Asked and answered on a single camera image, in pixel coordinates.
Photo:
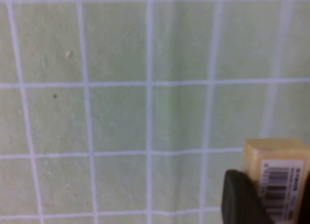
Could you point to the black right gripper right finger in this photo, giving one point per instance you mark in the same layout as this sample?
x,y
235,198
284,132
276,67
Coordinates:
x,y
308,199

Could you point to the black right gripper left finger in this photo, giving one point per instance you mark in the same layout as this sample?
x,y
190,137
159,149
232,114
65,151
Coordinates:
x,y
239,199

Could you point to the yellow eraser with barcode label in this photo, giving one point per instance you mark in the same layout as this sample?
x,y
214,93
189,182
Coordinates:
x,y
273,151

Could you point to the green grid cutting mat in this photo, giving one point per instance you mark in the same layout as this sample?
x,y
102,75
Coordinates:
x,y
116,112

